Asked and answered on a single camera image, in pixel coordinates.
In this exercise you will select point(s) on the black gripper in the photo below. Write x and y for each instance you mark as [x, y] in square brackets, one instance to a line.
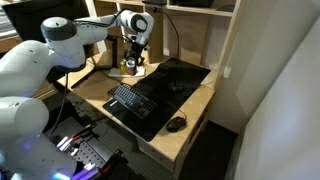
[135, 51]

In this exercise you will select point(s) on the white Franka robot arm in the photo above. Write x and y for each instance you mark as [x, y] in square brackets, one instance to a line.
[36, 66]

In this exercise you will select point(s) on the yellow soda can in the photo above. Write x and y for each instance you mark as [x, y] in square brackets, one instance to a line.
[122, 67]

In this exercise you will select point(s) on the white paper stack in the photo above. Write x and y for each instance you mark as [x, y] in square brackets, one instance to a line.
[141, 72]

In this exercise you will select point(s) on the black grey keyboard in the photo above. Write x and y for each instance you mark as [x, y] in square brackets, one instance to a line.
[133, 100]

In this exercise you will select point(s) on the black monitor stand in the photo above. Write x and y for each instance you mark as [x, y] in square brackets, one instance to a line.
[96, 68]

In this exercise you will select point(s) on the black desk mat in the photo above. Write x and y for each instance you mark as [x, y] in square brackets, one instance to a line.
[186, 80]

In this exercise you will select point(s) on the flat black device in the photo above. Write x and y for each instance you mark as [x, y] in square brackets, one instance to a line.
[154, 1]

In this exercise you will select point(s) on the wooden shelf hutch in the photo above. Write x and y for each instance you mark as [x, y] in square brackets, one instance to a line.
[196, 26]

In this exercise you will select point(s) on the black computer mouse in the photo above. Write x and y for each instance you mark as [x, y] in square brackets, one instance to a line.
[176, 124]

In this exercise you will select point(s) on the black box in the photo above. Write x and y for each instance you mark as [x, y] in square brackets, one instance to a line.
[195, 2]

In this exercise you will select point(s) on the black curved monitor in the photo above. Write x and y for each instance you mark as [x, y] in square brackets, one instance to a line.
[23, 13]

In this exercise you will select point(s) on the white wall outlet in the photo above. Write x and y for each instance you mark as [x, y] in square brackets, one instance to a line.
[227, 72]

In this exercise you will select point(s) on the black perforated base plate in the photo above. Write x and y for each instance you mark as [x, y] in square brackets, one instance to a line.
[88, 150]

